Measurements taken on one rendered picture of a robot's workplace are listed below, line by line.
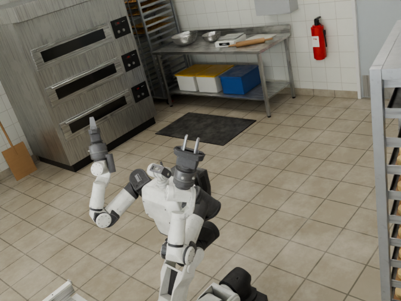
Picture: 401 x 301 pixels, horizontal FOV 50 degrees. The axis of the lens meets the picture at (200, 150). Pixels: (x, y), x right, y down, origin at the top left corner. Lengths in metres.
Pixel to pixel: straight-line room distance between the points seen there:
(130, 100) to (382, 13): 3.20
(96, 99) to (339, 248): 3.48
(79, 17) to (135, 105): 1.35
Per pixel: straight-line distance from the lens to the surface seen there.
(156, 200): 2.09
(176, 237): 1.80
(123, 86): 5.80
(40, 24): 5.20
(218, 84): 6.09
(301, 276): 3.19
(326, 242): 3.44
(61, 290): 2.24
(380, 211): 1.43
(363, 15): 5.46
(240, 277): 2.76
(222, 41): 5.79
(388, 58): 1.29
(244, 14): 6.21
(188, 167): 1.71
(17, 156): 5.96
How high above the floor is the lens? 2.22
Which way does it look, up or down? 26 degrees down
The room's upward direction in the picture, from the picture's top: 14 degrees counter-clockwise
